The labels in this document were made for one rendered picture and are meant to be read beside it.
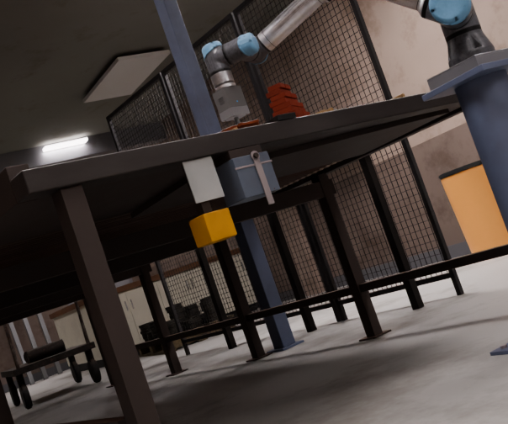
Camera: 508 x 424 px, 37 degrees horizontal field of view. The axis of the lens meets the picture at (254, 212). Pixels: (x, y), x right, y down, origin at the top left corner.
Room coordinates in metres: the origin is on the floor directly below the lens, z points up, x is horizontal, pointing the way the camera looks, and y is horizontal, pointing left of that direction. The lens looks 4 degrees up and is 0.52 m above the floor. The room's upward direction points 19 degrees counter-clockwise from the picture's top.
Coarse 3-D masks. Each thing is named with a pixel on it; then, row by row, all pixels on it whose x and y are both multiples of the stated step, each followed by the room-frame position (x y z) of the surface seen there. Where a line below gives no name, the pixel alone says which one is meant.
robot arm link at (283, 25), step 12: (300, 0) 2.55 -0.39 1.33; (312, 0) 2.54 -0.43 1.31; (324, 0) 2.54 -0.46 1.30; (288, 12) 2.57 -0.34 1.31; (300, 12) 2.56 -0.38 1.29; (312, 12) 2.57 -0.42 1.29; (276, 24) 2.59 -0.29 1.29; (288, 24) 2.58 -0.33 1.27; (264, 36) 2.61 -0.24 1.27; (276, 36) 2.60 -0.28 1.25; (264, 48) 2.62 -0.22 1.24; (264, 60) 2.69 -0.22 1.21
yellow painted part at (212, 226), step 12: (204, 204) 2.07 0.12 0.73; (204, 216) 2.02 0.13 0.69; (216, 216) 2.04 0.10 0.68; (228, 216) 2.07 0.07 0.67; (192, 228) 2.07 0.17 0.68; (204, 228) 2.03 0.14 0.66; (216, 228) 2.03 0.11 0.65; (228, 228) 2.06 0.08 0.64; (204, 240) 2.04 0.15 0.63; (216, 240) 2.03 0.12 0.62
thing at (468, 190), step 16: (480, 160) 5.68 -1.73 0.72; (448, 176) 5.78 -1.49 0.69; (464, 176) 5.70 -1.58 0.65; (480, 176) 5.68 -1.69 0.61; (448, 192) 5.85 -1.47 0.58; (464, 192) 5.72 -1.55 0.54; (480, 192) 5.68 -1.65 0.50; (464, 208) 5.76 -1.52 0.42; (480, 208) 5.70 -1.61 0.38; (496, 208) 5.69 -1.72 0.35; (464, 224) 5.82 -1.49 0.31; (480, 224) 5.72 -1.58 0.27; (496, 224) 5.69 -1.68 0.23; (480, 240) 5.75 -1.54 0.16; (496, 240) 5.70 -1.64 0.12
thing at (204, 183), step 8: (192, 160) 2.06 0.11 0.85; (200, 160) 2.08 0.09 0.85; (208, 160) 2.10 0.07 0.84; (184, 168) 2.04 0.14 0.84; (192, 168) 2.06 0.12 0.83; (200, 168) 2.08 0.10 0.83; (208, 168) 2.09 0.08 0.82; (192, 176) 2.05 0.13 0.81; (200, 176) 2.07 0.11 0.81; (208, 176) 2.09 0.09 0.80; (216, 176) 2.10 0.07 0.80; (192, 184) 2.05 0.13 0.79; (200, 184) 2.06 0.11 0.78; (208, 184) 2.08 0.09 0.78; (216, 184) 2.10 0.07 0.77; (192, 192) 2.04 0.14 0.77; (200, 192) 2.06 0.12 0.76; (208, 192) 2.07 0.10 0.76; (216, 192) 2.09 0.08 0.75; (200, 200) 2.05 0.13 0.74
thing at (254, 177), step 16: (224, 160) 2.16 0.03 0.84; (240, 160) 2.13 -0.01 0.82; (256, 160) 2.16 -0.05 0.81; (224, 176) 2.16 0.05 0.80; (240, 176) 2.12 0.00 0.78; (256, 176) 2.15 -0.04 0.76; (272, 176) 2.19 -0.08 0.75; (224, 192) 2.18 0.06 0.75; (240, 192) 2.13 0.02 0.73; (256, 192) 2.14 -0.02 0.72; (272, 192) 2.20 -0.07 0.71
